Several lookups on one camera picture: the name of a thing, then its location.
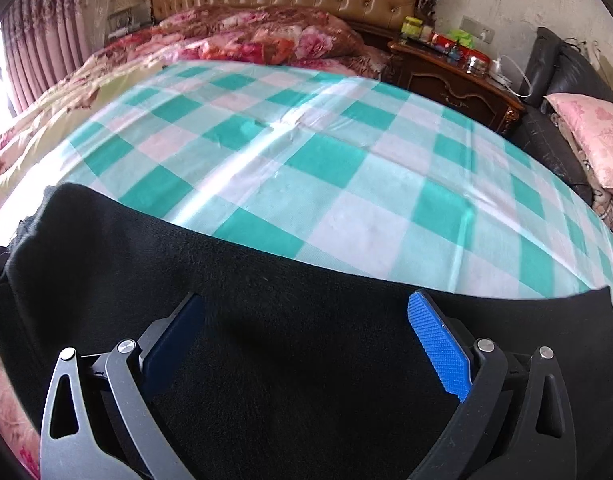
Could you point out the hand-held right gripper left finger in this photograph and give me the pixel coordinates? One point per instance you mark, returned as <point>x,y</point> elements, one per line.
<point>174,346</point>

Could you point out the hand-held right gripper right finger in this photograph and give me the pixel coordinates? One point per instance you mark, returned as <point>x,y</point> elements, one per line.
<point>439,346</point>

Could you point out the black pants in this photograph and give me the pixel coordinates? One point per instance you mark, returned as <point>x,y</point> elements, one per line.
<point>306,340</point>

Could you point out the green checked tablecloth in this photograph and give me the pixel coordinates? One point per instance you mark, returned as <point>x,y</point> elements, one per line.
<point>336,160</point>

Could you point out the plaid blanket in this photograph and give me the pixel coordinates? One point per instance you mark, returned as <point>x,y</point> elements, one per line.
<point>611,215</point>

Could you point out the black leather sofa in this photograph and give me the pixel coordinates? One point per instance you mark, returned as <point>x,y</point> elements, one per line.
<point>546,146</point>

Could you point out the dark wooden nightstand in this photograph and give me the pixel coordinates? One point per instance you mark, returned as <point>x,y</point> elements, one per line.
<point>446,87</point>

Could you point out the large pink floral pillow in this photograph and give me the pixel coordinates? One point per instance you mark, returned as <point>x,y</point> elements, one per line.
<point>599,130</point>

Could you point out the round metal tin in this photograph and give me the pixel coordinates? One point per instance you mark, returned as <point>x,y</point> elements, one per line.
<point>476,63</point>

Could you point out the red box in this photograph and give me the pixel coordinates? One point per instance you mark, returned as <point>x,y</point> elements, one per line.
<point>449,46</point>

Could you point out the green packet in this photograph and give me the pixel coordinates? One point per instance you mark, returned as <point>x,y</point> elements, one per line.
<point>460,36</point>

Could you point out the yellow jar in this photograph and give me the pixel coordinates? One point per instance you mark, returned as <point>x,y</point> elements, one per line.
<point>411,27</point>

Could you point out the cluttered bedside table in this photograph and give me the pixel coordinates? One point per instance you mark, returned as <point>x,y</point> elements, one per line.
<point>129,20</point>

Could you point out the pink curtain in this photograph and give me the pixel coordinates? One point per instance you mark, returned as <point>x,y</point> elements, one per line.
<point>51,35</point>

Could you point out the grey wall socket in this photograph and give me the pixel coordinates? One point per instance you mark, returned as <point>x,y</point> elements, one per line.
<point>477,29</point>

